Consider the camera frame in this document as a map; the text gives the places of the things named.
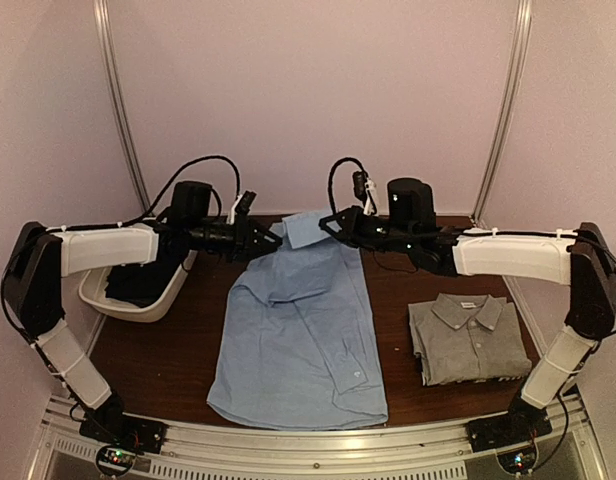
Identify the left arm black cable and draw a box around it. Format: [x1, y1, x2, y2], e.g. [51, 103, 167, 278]
[0, 155, 242, 341]

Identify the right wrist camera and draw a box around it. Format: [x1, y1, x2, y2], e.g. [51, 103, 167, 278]
[352, 170, 378, 216]

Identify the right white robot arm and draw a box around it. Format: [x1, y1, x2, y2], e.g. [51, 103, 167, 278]
[318, 172, 616, 442]

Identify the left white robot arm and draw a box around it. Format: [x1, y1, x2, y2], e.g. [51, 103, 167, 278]
[0, 181, 282, 444]

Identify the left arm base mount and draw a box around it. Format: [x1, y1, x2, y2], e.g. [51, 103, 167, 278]
[79, 396, 167, 454]

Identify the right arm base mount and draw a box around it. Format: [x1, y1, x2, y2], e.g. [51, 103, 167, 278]
[466, 395, 552, 452]

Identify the black shirt in basket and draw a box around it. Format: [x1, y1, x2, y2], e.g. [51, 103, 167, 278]
[105, 261, 180, 308]

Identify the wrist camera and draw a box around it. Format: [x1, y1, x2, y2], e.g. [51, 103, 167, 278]
[226, 190, 257, 225]
[352, 170, 378, 216]

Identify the front aluminium rail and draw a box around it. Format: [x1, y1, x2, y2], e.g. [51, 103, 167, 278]
[24, 394, 609, 479]

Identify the light blue shirt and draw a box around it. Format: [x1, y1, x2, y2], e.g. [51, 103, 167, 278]
[207, 210, 389, 431]

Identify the folded grey shirt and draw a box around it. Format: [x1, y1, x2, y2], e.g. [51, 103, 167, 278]
[408, 293, 532, 362]

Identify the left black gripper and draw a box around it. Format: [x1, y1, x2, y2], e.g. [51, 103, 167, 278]
[187, 213, 282, 262]

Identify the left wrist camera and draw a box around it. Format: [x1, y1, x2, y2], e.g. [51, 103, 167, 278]
[226, 190, 257, 225]

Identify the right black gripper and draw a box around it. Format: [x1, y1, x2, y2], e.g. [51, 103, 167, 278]
[321, 204, 417, 254]

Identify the white plastic basket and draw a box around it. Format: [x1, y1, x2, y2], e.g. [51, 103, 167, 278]
[78, 251, 197, 323]

